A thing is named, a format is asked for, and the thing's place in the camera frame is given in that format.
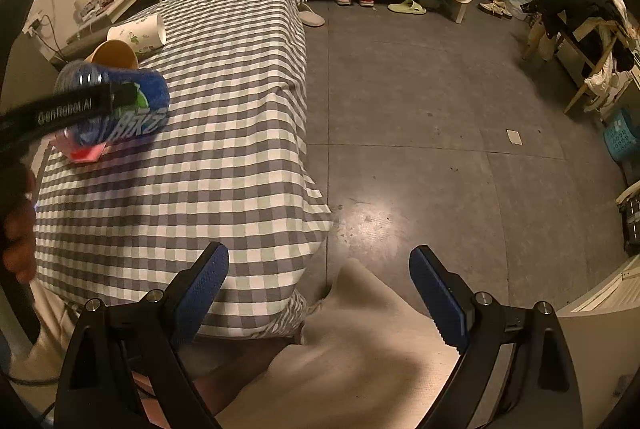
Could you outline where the blue plastic cup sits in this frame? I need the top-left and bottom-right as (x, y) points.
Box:
(54, 61), (170, 151)

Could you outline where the white paper scrap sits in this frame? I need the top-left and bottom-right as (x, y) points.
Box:
(506, 129), (523, 145)

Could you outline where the white bedside table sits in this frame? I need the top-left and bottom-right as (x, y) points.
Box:
(32, 0), (160, 61)

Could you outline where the white floral paper cup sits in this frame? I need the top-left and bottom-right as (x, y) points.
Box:
(106, 13), (167, 59)

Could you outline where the blue plastic basket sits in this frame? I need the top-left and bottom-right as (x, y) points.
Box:
(603, 108), (639, 163)

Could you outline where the wooden chair with clothes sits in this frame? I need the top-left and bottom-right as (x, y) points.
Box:
(520, 0), (639, 115)

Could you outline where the brown paper cup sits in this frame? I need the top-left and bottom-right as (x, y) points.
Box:
(85, 39), (139, 70)

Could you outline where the beige slipper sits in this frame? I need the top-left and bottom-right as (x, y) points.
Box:
(298, 4), (326, 27)

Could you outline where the person's left hand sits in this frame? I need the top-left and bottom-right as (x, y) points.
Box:
(2, 164), (37, 284)

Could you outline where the person's leg in beige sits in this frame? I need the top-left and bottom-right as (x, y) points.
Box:
(195, 259), (458, 428)

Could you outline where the checkered tablecloth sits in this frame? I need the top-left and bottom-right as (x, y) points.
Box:
(36, 0), (332, 338)

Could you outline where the green slipper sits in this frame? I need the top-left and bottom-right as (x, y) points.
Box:
(387, 0), (426, 15)

